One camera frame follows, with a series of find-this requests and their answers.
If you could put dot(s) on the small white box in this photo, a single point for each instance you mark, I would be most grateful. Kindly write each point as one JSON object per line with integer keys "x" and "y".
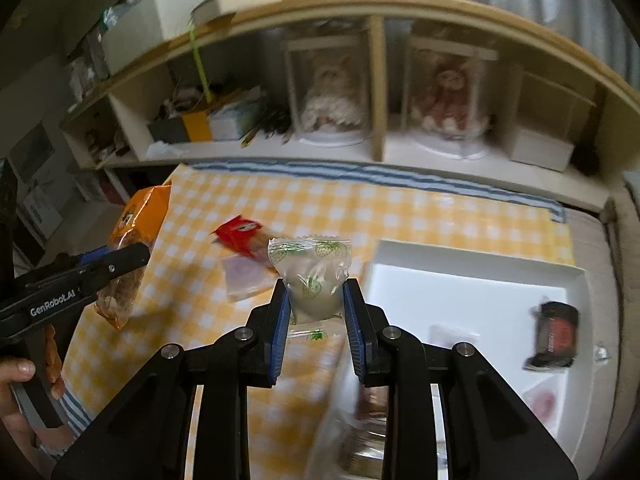
{"x": 542, "y": 147}

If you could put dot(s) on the small crumpled clear wrapper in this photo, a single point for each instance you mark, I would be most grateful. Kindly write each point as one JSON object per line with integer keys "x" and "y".
{"x": 601, "y": 352}

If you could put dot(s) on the cream dress doll display case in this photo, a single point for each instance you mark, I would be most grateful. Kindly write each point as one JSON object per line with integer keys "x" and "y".
{"x": 330, "y": 95}

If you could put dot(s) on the white storage cabinet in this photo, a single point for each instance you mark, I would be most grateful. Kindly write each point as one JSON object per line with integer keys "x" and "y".
{"x": 35, "y": 180}

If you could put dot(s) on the orange snack packet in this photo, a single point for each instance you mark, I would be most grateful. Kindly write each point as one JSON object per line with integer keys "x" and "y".
{"x": 142, "y": 210}

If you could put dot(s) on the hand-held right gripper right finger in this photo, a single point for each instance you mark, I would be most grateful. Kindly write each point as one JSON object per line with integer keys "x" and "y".
{"x": 352, "y": 330}

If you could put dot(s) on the brown snack packet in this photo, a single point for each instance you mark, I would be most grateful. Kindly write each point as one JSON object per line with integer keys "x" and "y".
{"x": 372, "y": 405}

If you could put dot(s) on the wooden shelf unit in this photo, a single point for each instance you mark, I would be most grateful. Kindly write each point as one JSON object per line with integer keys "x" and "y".
{"x": 380, "y": 85}

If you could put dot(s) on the red dress doll display case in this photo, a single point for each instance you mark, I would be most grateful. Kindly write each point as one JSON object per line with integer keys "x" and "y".
{"x": 450, "y": 100}

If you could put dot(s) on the black packet with red cake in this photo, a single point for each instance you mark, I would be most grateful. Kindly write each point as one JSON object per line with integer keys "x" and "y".
{"x": 555, "y": 335}

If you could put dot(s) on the thick book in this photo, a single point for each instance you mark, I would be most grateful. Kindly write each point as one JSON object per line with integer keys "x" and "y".
{"x": 235, "y": 2}

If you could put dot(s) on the red snack packet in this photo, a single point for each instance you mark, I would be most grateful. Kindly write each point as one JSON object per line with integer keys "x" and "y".
{"x": 235, "y": 235}

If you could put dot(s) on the white cardboard box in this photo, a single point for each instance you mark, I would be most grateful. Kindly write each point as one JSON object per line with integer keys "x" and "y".
{"x": 475, "y": 290}

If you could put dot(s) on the clear packet with green print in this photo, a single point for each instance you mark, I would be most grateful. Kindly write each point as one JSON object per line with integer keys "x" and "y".
{"x": 310, "y": 334}
{"x": 310, "y": 265}

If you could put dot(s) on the dark grey box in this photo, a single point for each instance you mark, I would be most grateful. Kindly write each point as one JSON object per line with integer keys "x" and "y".
{"x": 167, "y": 132}

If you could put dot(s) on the large white box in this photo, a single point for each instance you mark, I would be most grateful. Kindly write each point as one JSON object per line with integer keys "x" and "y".
{"x": 175, "y": 10}

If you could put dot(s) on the bundle of pens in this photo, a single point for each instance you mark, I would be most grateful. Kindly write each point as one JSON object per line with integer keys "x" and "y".
{"x": 270, "y": 122}

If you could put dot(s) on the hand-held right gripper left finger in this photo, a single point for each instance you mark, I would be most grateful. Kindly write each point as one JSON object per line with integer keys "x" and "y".
{"x": 280, "y": 330}

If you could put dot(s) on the white packet with pink filling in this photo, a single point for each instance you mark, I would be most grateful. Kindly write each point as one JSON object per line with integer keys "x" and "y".
{"x": 242, "y": 280}

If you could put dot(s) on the person's left hand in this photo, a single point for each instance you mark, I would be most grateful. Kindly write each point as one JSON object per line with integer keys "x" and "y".
{"x": 17, "y": 369}

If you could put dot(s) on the yellow box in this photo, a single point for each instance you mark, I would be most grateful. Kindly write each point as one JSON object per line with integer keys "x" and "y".
{"x": 197, "y": 125}

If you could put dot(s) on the yellow checked tablecloth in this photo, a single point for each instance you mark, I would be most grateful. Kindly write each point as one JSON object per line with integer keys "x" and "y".
{"x": 350, "y": 210}

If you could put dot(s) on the tissue pack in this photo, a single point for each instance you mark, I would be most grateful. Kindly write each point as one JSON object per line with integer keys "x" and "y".
{"x": 235, "y": 120}

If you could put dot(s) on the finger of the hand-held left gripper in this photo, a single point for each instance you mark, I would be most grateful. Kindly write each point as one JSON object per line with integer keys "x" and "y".
{"x": 94, "y": 257}
{"x": 125, "y": 260}

